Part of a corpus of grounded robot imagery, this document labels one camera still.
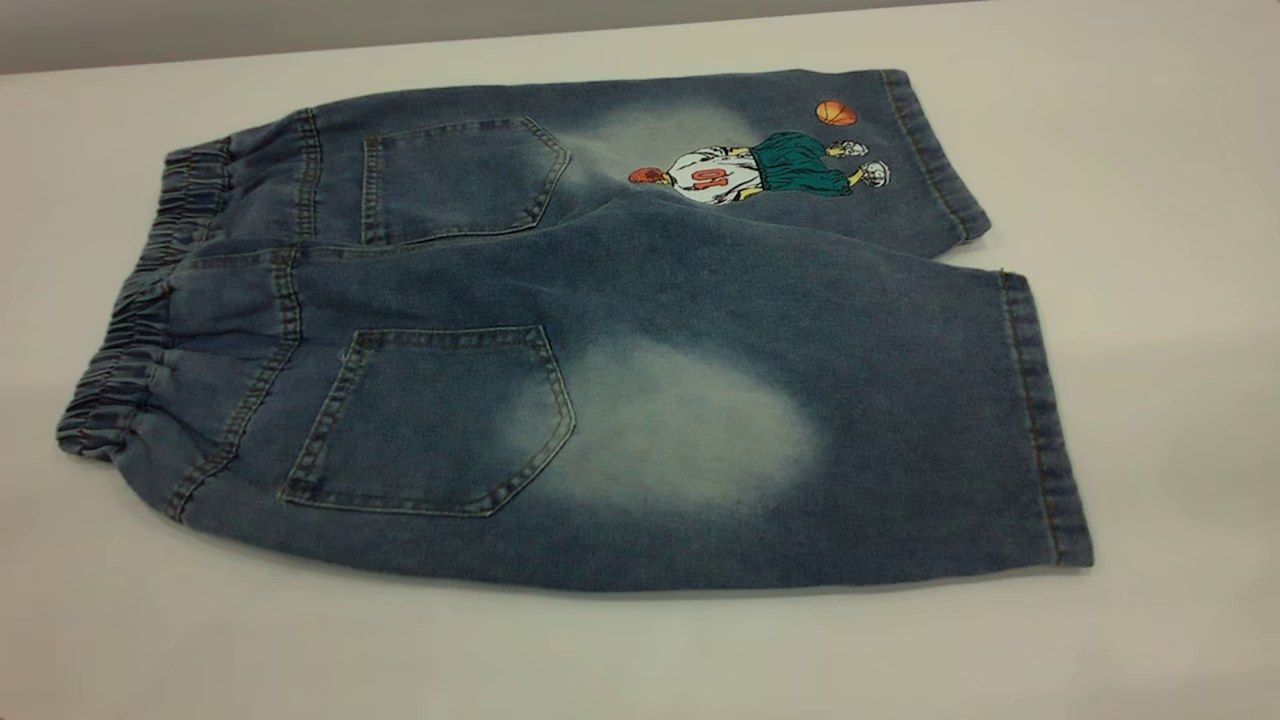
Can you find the blue denim shorts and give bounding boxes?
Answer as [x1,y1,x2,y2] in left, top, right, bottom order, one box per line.
[55,68,1094,593]

